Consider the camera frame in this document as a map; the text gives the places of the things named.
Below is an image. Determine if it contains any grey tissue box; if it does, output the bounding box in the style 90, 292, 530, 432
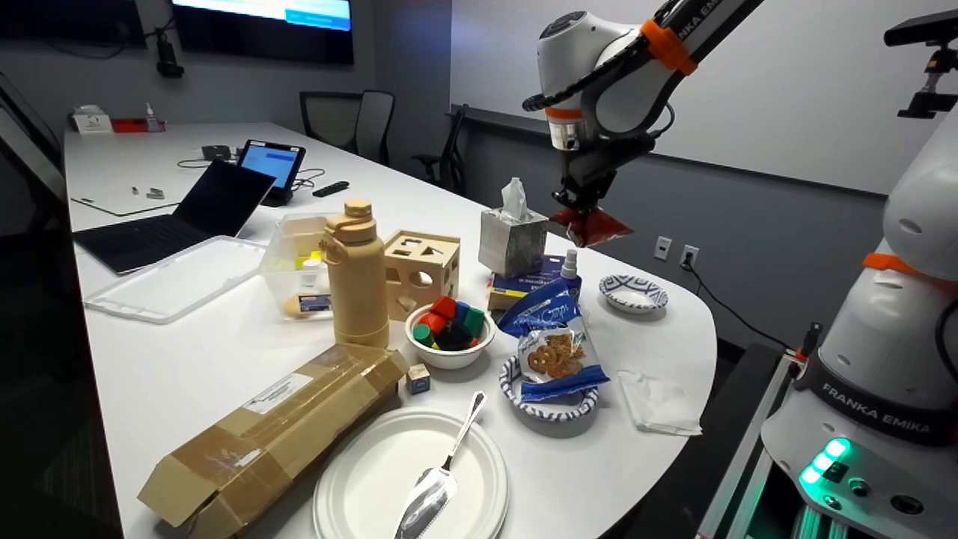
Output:
478, 176, 546, 276

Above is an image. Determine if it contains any white foam plate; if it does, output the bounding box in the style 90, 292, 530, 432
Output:
310, 406, 508, 539

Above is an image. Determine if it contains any wooden shape sorter box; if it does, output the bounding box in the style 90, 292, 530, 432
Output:
385, 231, 460, 321

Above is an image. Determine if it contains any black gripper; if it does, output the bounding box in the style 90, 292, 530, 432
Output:
552, 134, 648, 211

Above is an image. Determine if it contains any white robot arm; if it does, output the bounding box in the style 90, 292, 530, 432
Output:
524, 0, 958, 539

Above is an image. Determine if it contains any tan water bottle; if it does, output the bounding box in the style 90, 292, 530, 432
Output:
319, 199, 388, 346

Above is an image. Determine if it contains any black laptop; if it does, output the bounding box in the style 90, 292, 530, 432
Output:
73, 161, 271, 273

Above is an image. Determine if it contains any wall monitor screen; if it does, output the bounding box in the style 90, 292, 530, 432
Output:
168, 0, 352, 66

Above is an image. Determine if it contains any blue yellow textbook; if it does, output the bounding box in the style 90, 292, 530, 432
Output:
488, 253, 564, 318

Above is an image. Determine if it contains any white paper napkin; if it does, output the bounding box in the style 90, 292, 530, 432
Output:
617, 373, 701, 438

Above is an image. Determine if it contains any black marker remote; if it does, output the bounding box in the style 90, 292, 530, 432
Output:
310, 180, 349, 196

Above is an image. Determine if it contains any blue white pretzel crisps packet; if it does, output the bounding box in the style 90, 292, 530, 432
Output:
500, 279, 605, 381

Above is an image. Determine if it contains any small wooden cube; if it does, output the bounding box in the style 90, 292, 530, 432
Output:
406, 364, 430, 394

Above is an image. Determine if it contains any long cardboard box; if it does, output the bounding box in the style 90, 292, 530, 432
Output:
138, 345, 406, 539

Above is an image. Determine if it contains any grey office chair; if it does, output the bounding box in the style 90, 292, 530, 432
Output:
298, 92, 359, 149
352, 89, 394, 164

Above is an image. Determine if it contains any white bowl of blocks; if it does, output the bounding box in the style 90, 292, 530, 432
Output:
404, 297, 493, 372

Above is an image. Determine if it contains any clear plastic container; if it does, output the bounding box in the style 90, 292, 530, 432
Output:
261, 211, 332, 321

